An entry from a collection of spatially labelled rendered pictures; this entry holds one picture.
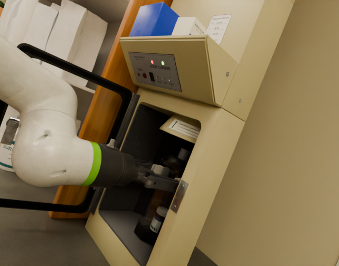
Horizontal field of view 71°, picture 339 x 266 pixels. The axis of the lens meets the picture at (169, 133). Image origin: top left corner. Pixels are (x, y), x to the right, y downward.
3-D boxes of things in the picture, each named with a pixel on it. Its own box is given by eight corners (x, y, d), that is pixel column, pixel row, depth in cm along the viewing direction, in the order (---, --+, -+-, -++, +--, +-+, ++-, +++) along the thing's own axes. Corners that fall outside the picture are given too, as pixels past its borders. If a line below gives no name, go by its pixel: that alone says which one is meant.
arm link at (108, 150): (72, 178, 53) (88, 198, 47) (91, 130, 53) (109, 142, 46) (96, 181, 57) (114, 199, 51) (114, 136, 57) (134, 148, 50)
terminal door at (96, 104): (86, 214, 73) (134, 91, 71) (-42, 203, 54) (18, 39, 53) (85, 212, 73) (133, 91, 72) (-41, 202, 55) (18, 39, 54)
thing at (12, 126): (10, 145, 56) (19, 123, 55) (-1, 143, 54) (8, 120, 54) (10, 143, 57) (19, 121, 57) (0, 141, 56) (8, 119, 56)
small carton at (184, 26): (180, 52, 58) (189, 29, 58) (197, 54, 55) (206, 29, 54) (168, 41, 54) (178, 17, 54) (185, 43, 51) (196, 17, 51)
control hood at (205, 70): (138, 86, 73) (150, 56, 73) (222, 107, 50) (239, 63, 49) (106, 70, 65) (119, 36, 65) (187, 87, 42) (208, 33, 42)
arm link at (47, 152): (-3, 193, 40) (21, 168, 34) (7, 131, 47) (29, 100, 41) (76, 198, 50) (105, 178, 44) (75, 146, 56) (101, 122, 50)
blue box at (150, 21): (154, 55, 70) (166, 26, 70) (177, 57, 63) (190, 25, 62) (128, 37, 63) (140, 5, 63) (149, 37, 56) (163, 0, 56)
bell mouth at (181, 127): (187, 138, 80) (192, 122, 80) (229, 156, 67) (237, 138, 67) (147, 123, 68) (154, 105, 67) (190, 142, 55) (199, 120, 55)
